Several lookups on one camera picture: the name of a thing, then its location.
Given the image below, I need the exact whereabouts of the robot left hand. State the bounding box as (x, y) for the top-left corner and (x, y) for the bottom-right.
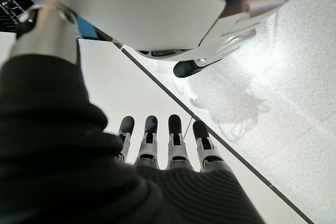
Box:
(0, 0), (266, 224)

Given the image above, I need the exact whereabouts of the white cabinet door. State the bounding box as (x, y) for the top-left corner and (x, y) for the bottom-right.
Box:
(0, 31), (312, 224)

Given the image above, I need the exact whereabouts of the white robot leg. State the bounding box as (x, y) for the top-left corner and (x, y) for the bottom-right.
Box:
(65, 0), (301, 62)

